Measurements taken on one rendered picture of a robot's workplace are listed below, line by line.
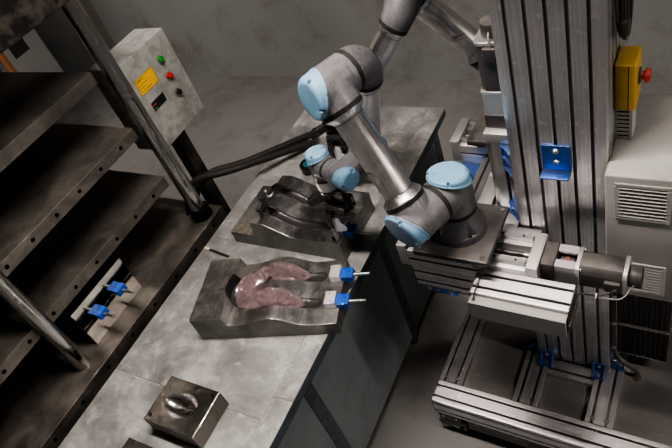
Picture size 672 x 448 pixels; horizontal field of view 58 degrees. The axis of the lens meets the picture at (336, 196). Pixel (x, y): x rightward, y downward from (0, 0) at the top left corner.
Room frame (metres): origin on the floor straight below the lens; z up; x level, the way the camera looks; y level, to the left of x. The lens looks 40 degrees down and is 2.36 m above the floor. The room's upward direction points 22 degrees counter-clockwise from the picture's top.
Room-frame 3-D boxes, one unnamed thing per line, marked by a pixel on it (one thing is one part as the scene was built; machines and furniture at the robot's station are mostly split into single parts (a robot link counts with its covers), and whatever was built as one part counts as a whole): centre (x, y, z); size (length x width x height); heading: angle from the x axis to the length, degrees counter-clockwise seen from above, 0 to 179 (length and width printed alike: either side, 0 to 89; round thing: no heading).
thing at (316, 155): (1.56, 0.01, 1.20); 0.09 x 0.08 x 0.11; 26
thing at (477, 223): (1.23, -0.30, 1.09); 0.15 x 0.15 x 0.10
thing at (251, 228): (1.77, 0.16, 0.87); 0.50 x 0.26 x 0.14; 49
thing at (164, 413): (1.15, 0.67, 0.84); 0.20 x 0.15 x 0.07; 49
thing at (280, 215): (1.75, 0.15, 0.92); 0.35 x 0.16 x 0.09; 49
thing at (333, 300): (1.29, 0.10, 0.86); 0.13 x 0.05 x 0.05; 66
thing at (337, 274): (1.39, 0.05, 0.86); 0.13 x 0.05 x 0.05; 66
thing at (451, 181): (1.22, -0.29, 1.20); 0.13 x 0.12 x 0.14; 116
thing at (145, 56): (2.39, 0.55, 0.74); 0.30 x 0.22 x 1.47; 139
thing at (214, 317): (1.45, 0.33, 0.86); 0.50 x 0.26 x 0.11; 66
